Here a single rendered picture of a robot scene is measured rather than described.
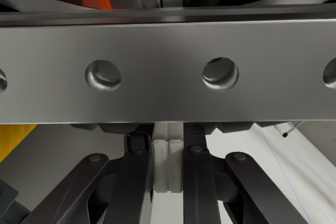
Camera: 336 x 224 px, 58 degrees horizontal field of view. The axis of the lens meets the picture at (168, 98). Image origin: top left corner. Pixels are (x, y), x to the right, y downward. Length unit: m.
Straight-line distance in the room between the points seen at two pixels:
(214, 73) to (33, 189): 0.88
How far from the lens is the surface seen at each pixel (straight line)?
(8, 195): 0.65
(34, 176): 1.03
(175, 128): 0.15
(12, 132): 0.27
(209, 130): 0.22
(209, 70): 0.16
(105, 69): 0.16
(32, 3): 0.22
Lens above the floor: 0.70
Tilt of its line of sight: 17 degrees down
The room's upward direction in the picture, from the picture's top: 46 degrees clockwise
